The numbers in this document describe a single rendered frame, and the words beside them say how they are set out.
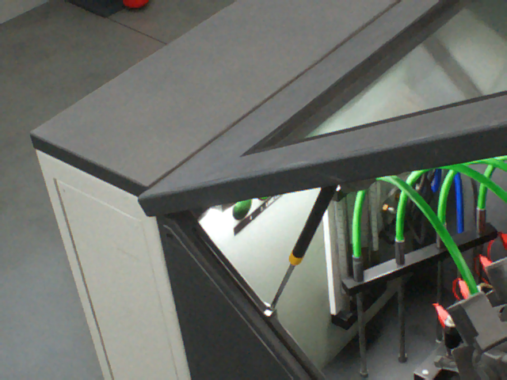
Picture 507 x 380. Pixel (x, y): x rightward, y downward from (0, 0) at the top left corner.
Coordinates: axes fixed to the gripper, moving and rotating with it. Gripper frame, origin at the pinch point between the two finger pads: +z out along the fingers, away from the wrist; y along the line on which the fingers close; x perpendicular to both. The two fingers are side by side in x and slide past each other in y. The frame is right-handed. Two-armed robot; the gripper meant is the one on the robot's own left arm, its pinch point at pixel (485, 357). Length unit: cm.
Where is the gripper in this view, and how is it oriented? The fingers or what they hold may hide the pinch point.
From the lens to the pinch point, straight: 156.4
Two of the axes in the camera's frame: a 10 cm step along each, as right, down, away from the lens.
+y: -9.4, 3.3, 0.7
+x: 3.2, 9.4, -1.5
